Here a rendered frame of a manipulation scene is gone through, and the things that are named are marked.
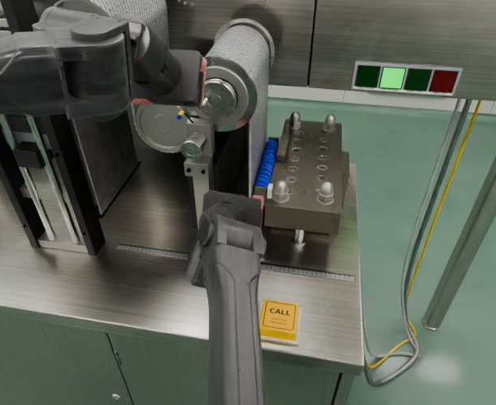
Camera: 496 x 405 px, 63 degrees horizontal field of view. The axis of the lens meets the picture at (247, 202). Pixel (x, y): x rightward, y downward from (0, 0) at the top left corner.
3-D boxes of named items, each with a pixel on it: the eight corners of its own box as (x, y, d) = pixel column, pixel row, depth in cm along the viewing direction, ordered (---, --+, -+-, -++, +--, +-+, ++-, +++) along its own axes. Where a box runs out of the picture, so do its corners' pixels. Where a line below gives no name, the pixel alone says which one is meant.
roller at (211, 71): (186, 116, 80) (190, 60, 73) (217, 69, 100) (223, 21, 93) (242, 131, 80) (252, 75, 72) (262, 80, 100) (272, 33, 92)
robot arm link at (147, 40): (138, 67, 41) (151, 12, 41) (77, 55, 42) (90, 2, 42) (162, 88, 48) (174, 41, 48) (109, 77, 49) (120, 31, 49)
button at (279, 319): (258, 335, 76) (258, 328, 75) (264, 305, 82) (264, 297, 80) (295, 341, 75) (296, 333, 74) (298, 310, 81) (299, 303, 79)
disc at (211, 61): (178, 121, 81) (183, 48, 72) (178, 120, 82) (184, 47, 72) (249, 139, 81) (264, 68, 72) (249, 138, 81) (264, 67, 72)
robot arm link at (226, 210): (239, 216, 59) (204, 202, 59) (223, 259, 60) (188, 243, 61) (247, 209, 66) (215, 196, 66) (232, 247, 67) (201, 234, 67)
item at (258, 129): (248, 198, 91) (248, 124, 80) (264, 145, 109) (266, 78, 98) (251, 198, 91) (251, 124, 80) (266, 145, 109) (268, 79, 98)
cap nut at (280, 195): (271, 202, 87) (272, 185, 84) (273, 191, 90) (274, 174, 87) (288, 203, 86) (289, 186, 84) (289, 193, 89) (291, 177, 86)
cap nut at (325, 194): (316, 204, 86) (318, 186, 84) (317, 194, 89) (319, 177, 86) (333, 206, 86) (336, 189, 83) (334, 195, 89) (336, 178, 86)
